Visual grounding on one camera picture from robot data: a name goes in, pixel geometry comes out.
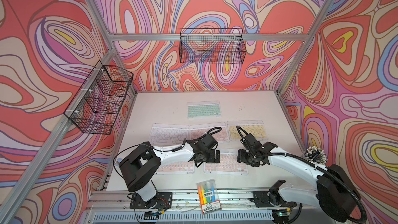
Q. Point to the black wire basket left wall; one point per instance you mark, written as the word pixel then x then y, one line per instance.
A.
pixel 104 92

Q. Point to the black wire basket wall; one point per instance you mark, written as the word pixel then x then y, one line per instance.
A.
pixel 212 45
pixel 104 92

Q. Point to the yellow key keyboard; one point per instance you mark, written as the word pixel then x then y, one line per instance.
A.
pixel 255 127

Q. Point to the black wire basket back wall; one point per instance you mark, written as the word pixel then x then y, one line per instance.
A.
pixel 212 45

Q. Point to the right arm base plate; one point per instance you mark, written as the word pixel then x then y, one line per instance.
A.
pixel 270 199

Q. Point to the pink keyboard row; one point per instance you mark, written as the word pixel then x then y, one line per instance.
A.
pixel 196 131

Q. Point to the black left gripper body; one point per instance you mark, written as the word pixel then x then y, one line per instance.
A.
pixel 210 157

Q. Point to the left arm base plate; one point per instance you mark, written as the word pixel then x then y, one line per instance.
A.
pixel 162 201

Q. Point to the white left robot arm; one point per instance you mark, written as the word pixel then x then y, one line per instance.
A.
pixel 140 165

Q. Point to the green key keyboard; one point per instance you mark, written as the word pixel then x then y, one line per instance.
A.
pixel 204 109

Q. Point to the aluminium front rail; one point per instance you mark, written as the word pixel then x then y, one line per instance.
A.
pixel 113 207

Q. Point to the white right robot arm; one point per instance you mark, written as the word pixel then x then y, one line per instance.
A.
pixel 330 190

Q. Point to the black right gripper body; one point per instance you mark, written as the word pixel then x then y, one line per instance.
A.
pixel 247 157

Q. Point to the highlighter marker pack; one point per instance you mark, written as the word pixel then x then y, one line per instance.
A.
pixel 208 195

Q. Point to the bundle of pens in cup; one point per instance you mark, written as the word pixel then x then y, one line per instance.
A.
pixel 315 155

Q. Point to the white key keyboard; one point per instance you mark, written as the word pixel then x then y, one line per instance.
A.
pixel 168 134

